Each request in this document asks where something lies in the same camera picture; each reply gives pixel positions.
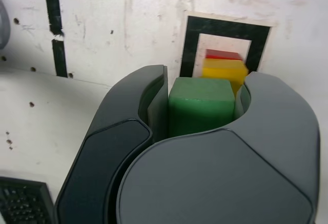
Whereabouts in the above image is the black keyboard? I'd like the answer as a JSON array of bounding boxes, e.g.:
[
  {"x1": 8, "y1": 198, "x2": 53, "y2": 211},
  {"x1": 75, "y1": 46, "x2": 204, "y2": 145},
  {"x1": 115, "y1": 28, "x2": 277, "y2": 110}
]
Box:
[{"x1": 0, "y1": 176, "x2": 54, "y2": 224}]

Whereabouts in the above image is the red cube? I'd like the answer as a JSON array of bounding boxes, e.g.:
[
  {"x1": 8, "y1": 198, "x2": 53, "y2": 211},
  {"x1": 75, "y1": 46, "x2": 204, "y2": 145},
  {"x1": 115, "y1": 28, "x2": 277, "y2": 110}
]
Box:
[{"x1": 206, "y1": 49, "x2": 243, "y2": 61}]

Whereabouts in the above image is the green cube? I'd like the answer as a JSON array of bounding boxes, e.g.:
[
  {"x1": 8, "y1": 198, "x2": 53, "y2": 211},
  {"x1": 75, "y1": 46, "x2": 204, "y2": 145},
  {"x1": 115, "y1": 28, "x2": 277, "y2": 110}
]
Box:
[{"x1": 168, "y1": 77, "x2": 236, "y2": 139}]

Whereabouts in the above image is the yellow cube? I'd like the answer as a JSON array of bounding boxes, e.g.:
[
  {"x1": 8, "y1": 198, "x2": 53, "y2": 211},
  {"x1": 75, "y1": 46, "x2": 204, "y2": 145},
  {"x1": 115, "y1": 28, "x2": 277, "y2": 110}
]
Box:
[{"x1": 201, "y1": 58, "x2": 249, "y2": 94}]

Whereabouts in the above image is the black tape strip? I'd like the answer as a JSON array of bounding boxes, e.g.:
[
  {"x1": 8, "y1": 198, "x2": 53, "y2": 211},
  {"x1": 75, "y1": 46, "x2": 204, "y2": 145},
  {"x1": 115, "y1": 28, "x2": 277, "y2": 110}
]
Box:
[{"x1": 43, "y1": 0, "x2": 68, "y2": 77}]

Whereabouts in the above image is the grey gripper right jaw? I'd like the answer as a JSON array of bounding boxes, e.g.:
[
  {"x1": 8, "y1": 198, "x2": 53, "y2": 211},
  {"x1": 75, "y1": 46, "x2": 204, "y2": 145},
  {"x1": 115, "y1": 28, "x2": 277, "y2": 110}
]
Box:
[{"x1": 107, "y1": 71, "x2": 321, "y2": 224}]

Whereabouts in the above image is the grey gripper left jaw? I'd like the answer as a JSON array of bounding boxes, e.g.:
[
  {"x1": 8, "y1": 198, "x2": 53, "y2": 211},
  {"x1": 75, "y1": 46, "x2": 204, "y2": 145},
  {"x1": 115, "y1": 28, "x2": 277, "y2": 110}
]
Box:
[{"x1": 54, "y1": 64, "x2": 169, "y2": 224}]

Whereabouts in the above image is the black tape square outline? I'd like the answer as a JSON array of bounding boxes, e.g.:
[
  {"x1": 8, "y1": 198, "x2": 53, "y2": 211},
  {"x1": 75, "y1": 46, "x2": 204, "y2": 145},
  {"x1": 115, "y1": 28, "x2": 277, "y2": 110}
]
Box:
[{"x1": 179, "y1": 15, "x2": 272, "y2": 78}]

